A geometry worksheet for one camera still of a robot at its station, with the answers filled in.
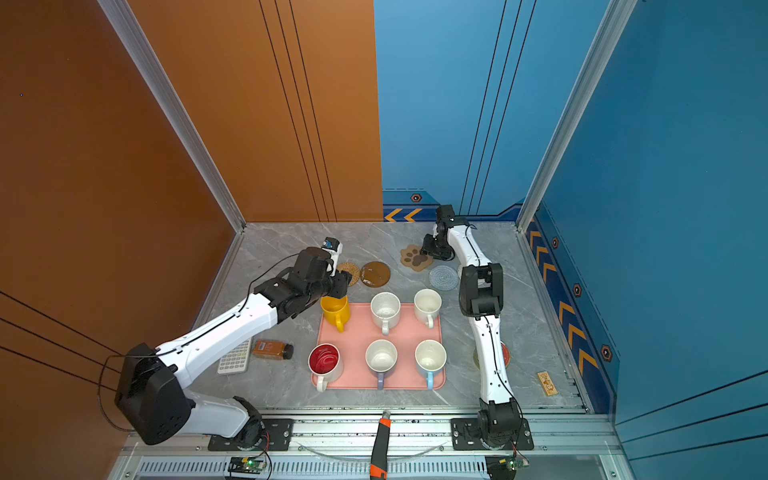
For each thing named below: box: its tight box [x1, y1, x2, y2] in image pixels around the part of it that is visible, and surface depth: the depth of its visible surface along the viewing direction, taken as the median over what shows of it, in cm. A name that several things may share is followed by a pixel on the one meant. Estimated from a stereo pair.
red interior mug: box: [307, 343, 344, 392], surface depth 81 cm
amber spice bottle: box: [252, 340, 294, 360], surface depth 86 cm
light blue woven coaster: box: [428, 265, 459, 291], surface depth 105 cm
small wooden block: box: [537, 371, 559, 396], surface depth 82 cm
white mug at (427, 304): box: [413, 288, 442, 329], surface depth 90 cm
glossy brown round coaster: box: [360, 261, 391, 288], surface depth 107 cm
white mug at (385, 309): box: [370, 291, 401, 336], surface depth 90 cm
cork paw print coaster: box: [400, 244, 434, 271], surface depth 111 cm
